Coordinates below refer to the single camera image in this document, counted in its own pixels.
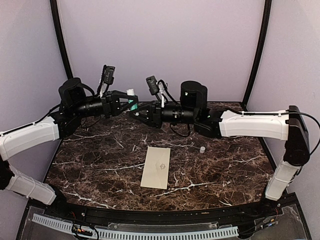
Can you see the black front rail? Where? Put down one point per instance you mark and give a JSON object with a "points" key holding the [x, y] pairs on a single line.
{"points": [[245, 213]]}

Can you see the cream paper envelope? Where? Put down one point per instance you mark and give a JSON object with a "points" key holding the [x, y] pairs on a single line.
{"points": [[156, 168]]}

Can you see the white glue stick cap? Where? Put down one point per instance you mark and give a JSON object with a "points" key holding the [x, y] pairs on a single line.
{"points": [[202, 149]]}

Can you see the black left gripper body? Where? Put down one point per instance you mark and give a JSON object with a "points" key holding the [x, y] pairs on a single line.
{"points": [[106, 99]]}

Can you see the white slotted cable duct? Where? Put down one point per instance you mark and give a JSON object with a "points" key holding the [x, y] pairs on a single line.
{"points": [[121, 231]]}

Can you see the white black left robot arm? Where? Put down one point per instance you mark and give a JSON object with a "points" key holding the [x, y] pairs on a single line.
{"points": [[78, 101]]}

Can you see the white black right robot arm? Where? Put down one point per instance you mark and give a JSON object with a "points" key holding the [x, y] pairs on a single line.
{"points": [[192, 109]]}

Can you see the black right frame post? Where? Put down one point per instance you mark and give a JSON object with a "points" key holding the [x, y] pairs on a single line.
{"points": [[258, 53]]}

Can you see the green white glue stick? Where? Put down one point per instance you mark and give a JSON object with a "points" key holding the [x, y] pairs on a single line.
{"points": [[131, 92]]}

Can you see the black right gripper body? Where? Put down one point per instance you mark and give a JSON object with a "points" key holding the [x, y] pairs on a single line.
{"points": [[157, 119]]}

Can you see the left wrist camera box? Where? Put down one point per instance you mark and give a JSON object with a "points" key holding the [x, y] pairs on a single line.
{"points": [[108, 74]]}

